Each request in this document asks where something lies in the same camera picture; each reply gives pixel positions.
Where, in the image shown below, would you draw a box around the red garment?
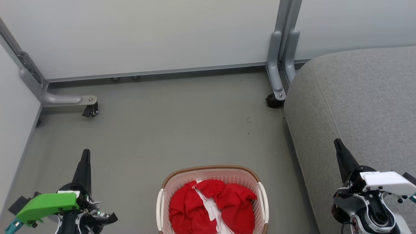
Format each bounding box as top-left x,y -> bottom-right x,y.
168,179 -> 258,234

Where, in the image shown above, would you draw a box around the grey fabric sofa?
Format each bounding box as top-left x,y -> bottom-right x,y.
284,45 -> 416,234

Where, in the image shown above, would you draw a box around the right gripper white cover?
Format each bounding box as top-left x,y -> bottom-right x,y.
334,139 -> 416,203

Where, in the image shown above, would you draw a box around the black caster wheel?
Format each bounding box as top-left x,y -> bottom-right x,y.
82,102 -> 98,118
266,94 -> 285,109

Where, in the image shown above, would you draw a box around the curved grey partition foot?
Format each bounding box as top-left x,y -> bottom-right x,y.
266,31 -> 287,101
283,29 -> 300,84

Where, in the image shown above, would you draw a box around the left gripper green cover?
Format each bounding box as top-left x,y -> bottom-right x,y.
8,149 -> 118,228

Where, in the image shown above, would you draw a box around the upright grey partition post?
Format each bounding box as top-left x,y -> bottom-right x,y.
275,0 -> 303,62

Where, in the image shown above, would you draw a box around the long grey partition foot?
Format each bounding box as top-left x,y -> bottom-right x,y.
19,68 -> 98,106

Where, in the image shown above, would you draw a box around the grey partition bottom rail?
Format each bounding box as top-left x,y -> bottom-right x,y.
45,61 -> 267,82

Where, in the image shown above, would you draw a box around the pink plastic laundry basket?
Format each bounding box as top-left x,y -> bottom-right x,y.
156,165 -> 269,234

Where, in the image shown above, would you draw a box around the white partition panels on frame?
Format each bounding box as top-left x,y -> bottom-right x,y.
0,18 -> 49,91

